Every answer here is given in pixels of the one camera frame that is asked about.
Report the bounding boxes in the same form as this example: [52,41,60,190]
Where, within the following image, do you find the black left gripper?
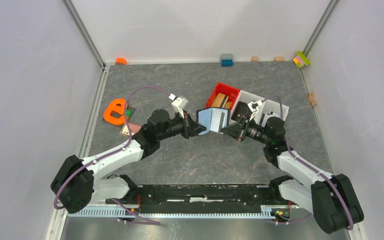
[157,109,207,141]

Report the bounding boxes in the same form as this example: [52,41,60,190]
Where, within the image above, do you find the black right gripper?
[220,113,271,146]

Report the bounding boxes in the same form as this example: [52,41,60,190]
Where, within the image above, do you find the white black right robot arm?
[221,116,365,234]

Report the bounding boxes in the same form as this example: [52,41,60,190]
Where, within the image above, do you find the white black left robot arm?
[50,109,207,214]

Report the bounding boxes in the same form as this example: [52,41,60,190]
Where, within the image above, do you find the stack of gold credit cards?
[211,93,233,109]

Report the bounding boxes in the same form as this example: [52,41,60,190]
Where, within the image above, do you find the white plastic bin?
[229,90,265,124]
[260,100,290,126]

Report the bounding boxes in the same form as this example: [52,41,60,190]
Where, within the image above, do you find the red plastic bin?
[205,82,240,110]

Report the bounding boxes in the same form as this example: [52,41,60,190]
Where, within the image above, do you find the pink wooden block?
[119,123,142,136]

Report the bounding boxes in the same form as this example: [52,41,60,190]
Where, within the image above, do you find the green lego brick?
[124,107,136,120]

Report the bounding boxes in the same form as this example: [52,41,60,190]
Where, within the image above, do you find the blue grey lego block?
[220,53,234,67]

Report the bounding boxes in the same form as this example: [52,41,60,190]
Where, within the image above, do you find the curved wooden arch block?
[308,92,318,108]

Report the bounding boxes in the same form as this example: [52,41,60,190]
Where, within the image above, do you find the orange letter toy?
[103,98,126,126]

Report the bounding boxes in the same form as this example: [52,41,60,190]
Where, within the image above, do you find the green pink lego stack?
[293,51,311,69]

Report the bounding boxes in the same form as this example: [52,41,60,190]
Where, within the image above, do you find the orange round toy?
[114,57,127,66]

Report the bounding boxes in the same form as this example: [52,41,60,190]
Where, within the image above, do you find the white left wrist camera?
[168,93,189,118]

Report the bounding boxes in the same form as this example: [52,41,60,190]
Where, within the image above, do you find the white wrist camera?
[247,99,265,122]
[168,93,189,118]

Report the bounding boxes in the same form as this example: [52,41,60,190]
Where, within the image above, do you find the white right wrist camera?
[247,99,265,122]

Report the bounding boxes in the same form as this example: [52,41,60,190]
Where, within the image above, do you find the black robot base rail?
[118,184,295,214]

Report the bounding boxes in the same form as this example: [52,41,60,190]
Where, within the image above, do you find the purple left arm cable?
[53,86,171,210]

